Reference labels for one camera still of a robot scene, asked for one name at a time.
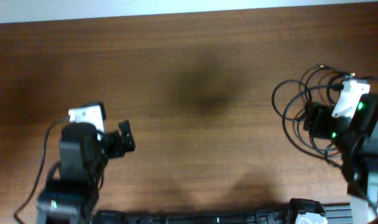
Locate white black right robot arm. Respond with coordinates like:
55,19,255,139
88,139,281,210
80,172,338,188
304,93,378,223

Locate black cable with connector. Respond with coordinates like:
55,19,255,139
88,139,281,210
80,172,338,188
271,64,378,169

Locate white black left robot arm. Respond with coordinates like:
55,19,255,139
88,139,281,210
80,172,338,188
36,120,136,224

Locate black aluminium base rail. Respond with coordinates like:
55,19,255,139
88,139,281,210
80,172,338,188
90,198,354,224

